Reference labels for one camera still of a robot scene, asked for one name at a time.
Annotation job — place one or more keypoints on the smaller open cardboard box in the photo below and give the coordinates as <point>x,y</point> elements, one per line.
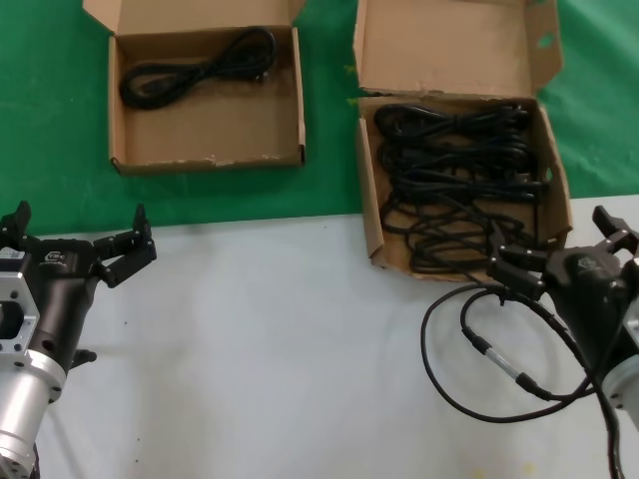
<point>209,130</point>

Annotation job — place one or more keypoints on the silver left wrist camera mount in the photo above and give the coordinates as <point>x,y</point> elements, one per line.
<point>15,299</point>

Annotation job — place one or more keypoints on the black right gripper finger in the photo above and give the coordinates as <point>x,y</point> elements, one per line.
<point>519,269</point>
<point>619,234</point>

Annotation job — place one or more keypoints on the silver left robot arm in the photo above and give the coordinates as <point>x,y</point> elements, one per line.
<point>20,399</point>

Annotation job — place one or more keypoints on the larger open cardboard box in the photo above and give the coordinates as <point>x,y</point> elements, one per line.
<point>449,50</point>

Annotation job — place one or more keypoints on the green table cloth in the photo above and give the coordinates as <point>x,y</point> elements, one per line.
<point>50,125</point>

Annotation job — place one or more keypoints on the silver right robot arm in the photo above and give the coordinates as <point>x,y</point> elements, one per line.
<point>626,389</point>

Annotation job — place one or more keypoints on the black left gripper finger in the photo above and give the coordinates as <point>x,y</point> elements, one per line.
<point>130,249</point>
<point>15,224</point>

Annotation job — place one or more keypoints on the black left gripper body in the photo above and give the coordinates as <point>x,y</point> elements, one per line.
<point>60,299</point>

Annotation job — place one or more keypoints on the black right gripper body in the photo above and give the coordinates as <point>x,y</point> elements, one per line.
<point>584,289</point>

